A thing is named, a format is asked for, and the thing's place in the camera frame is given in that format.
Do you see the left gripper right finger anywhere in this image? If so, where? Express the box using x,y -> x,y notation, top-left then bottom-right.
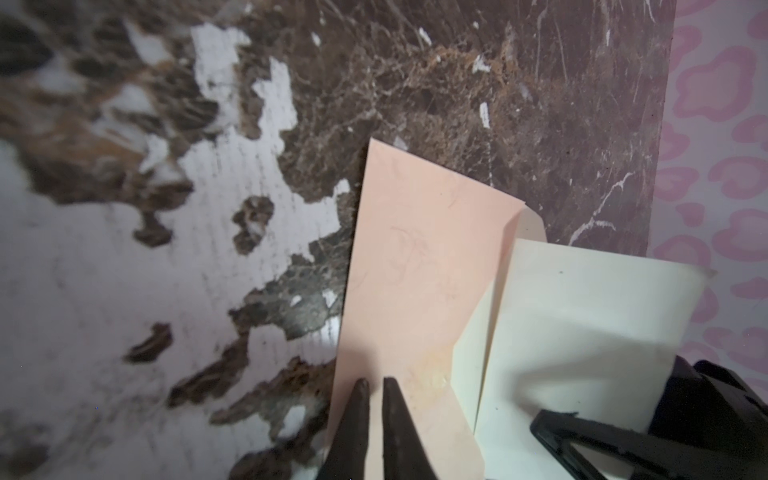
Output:
382,377 -> 437,480

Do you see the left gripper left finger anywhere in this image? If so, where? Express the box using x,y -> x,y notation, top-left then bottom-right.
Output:
316,378 -> 370,480

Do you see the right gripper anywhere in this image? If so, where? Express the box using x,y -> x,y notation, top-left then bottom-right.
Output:
530,356 -> 767,479

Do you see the beige lined letter paper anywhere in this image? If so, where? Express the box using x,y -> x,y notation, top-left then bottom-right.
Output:
451,239 -> 713,479

